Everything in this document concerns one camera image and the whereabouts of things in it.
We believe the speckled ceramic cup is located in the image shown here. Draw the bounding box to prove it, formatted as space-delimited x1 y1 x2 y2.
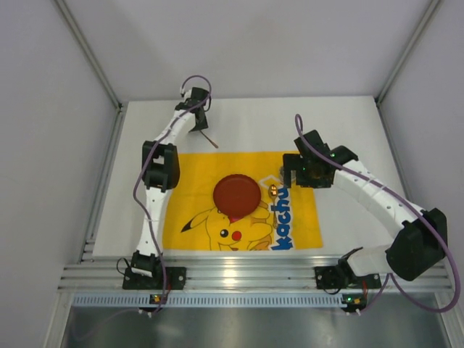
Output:
278 166 285 183

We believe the rose gold fork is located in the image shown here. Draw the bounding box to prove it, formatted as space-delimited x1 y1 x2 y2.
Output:
200 130 219 149

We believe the gold spoon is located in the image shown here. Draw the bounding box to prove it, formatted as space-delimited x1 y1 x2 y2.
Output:
268 184 278 229

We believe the yellow Pikachu cloth placemat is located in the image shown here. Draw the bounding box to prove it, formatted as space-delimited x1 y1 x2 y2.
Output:
162 152 323 252

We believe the red round plastic plate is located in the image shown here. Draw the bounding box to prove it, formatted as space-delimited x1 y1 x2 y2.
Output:
212 174 262 218

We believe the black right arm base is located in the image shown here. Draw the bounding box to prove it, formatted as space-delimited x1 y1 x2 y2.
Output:
314 266 381 292

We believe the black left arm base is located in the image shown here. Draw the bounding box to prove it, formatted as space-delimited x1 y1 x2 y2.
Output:
122 267 187 290

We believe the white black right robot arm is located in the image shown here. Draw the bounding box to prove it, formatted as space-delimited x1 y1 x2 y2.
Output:
282 130 447 281

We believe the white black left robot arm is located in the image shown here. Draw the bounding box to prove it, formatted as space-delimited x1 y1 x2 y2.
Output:
131 87 211 278

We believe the left aluminium frame post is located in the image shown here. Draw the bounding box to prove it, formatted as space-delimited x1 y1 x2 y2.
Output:
54 0 124 109

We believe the aluminium frame post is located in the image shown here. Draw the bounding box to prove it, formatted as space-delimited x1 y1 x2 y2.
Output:
54 0 124 109
375 0 444 106

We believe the aluminium mounting rail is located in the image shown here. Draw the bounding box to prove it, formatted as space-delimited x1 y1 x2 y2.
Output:
57 255 450 293

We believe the right aluminium frame post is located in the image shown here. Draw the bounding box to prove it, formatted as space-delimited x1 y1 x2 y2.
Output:
375 0 444 106

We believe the slotted grey cable duct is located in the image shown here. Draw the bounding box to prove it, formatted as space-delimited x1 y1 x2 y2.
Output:
72 293 365 310

